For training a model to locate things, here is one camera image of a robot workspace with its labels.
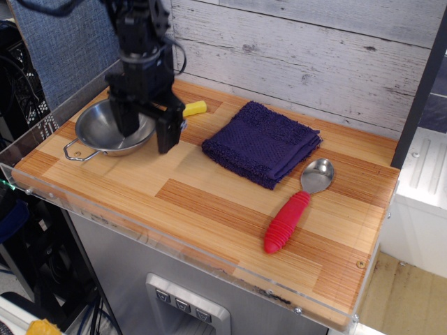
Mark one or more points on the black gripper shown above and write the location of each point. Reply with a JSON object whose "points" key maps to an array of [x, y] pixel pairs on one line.
{"points": [[146, 87]]}

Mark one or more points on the steel pot with two handles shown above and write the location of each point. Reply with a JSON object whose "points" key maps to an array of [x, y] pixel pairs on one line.
{"points": [[97, 129]]}

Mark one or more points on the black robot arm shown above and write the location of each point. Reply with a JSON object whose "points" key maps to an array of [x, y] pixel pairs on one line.
{"points": [[141, 28]]}

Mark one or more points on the folded purple cloth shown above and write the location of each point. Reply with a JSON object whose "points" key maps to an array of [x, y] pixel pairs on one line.
{"points": [[261, 145]]}

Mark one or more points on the yellow plastic corn piece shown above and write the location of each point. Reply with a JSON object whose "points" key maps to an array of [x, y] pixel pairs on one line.
{"points": [[197, 107]]}

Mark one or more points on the black plastic crate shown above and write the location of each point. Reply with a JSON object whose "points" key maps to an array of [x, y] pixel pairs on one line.
{"points": [[23, 102]]}

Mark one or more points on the grey dispenser button panel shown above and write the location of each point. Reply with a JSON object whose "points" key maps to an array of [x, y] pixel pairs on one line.
{"points": [[178, 310]]}

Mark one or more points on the clear acrylic edge guard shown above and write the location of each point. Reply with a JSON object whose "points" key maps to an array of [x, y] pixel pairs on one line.
{"points": [[190, 221]]}

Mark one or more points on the yellow black object bottom left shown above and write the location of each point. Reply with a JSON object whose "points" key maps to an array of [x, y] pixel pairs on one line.
{"points": [[30, 326]]}

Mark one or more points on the spoon with red handle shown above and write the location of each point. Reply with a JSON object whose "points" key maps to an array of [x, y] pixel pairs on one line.
{"points": [[316, 177]]}

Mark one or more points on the dark right upright post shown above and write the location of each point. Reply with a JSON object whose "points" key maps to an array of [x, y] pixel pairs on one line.
{"points": [[426, 83]]}

